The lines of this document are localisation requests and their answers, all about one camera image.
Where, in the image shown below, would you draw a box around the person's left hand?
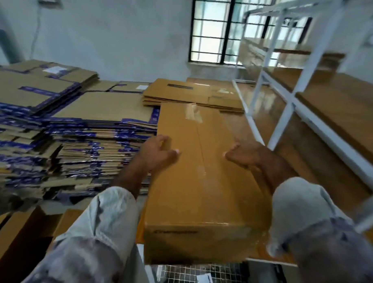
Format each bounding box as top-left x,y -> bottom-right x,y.
135,134 -> 183,177

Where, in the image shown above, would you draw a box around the person's right hand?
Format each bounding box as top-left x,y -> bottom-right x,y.
223,140 -> 279,174

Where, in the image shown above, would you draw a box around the brown cardboard box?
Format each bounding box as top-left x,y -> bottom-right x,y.
142,102 -> 275,269
142,77 -> 246,114

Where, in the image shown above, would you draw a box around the assembled boxes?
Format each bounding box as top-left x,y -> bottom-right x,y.
0,203 -> 84,283

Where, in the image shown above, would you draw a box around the person's right forearm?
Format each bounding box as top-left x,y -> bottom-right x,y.
258,155 -> 300,193

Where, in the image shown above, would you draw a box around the person's left forearm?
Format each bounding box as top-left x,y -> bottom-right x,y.
110,158 -> 153,197

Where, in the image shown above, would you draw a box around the person's light grey shirt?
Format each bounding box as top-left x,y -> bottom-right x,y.
23,168 -> 373,283

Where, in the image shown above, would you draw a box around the wooden table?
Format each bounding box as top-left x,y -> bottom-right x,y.
136,76 -> 373,269

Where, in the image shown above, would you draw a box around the white metal shelf rack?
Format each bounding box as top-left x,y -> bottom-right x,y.
226,0 -> 373,233

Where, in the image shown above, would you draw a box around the black framed window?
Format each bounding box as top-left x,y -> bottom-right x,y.
189,0 -> 314,68

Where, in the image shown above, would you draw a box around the white wire mesh cage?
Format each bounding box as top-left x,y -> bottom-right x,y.
150,258 -> 253,283

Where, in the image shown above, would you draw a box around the thin wall cable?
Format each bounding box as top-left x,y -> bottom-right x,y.
29,2 -> 44,61

